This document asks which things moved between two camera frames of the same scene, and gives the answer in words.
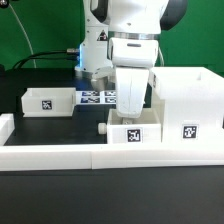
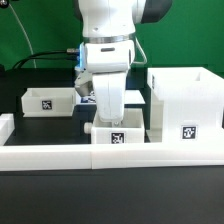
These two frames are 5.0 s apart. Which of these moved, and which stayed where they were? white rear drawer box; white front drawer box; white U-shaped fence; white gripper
Moved: white front drawer box; white gripper
Stayed: white U-shaped fence; white rear drawer box
